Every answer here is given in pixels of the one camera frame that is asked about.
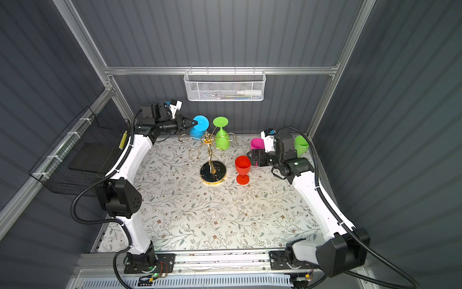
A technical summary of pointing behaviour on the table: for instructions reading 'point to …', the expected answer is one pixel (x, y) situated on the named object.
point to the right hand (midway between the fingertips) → (257, 154)
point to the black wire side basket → (77, 162)
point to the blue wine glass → (197, 132)
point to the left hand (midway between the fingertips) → (197, 122)
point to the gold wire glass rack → (212, 173)
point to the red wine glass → (243, 165)
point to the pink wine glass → (257, 143)
